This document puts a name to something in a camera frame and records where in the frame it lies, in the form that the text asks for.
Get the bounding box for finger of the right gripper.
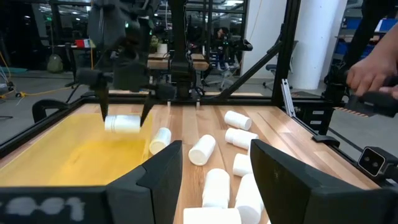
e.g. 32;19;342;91
76;68;114;123
139;82;177;127

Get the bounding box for black hazard-striped floor mat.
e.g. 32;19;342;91
333;106;371;118

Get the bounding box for black table-level camera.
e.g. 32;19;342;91
357;146;398;184

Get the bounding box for grey office chair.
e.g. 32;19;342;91
262;63;280;91

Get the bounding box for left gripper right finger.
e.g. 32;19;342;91
250;139;330;224

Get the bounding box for black leader arm handle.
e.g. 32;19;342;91
343;75;398;118

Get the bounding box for white plastic pill bottle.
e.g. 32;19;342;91
232;152;253;178
234;173;265;224
224;127;259;151
104;114;142;134
201;168;231;209
183;207;243;224
188;134;217;167
223;110;253;131
149;126;172;156

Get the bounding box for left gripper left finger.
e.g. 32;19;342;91
106;139;183;224

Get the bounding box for blue storage bins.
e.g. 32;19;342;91
337;17;398;58

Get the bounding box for person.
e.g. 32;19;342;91
368;23;398;65
213;27;231;63

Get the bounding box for black curved cable loop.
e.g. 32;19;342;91
32;98;72;124

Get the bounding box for yellow translucent plastic basket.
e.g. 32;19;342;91
0;111;154;187

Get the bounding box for red white box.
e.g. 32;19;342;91
74;39;96;49

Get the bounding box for white round pillar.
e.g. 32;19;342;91
289;0;348;91

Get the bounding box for wooden table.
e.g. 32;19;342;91
147;52;210;72

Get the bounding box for olive green backpack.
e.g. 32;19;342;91
46;54;64;74

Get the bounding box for person's hand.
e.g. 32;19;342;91
345;54;398;100

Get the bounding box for yellow floor cable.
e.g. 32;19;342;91
15;85;75;98

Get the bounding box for black frame bracket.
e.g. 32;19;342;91
312;134;341;149

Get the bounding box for silver aluminium bar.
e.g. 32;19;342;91
280;78;297;118

